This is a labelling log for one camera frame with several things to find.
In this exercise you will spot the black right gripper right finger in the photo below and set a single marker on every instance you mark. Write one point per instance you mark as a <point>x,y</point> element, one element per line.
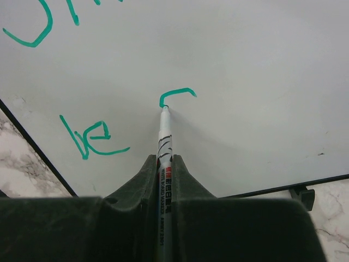
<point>207,228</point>

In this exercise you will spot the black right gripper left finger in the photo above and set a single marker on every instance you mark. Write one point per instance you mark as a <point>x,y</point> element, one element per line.
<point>119,227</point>

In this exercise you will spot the green white marker pen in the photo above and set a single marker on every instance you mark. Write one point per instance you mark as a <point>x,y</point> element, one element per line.
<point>164,170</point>

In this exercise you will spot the black framed whiteboard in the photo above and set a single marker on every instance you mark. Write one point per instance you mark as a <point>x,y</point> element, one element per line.
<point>270,81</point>

